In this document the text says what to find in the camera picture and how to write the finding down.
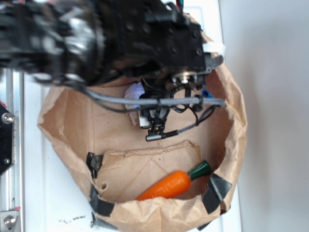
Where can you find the metal corner bracket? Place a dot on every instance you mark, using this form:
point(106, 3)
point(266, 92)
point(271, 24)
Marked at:
point(8, 220)

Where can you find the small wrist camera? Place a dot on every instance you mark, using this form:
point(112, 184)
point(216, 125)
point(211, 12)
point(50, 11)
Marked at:
point(154, 120)

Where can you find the orange toy carrot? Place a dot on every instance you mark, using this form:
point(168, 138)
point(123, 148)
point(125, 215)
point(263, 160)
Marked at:
point(175, 183)

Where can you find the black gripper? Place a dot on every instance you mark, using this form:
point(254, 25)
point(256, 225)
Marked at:
point(162, 46)

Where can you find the black mounting plate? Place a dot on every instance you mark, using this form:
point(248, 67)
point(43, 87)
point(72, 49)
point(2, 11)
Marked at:
point(6, 139)

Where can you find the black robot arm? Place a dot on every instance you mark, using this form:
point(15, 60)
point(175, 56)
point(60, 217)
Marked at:
point(93, 42)

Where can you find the brown paper bag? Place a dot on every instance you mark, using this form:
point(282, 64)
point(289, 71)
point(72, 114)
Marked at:
point(112, 163)

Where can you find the aluminium frame rail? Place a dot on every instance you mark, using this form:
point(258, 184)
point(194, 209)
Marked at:
point(11, 182)

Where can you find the white plastic tray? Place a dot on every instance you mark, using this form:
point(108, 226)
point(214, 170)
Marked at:
point(53, 202)

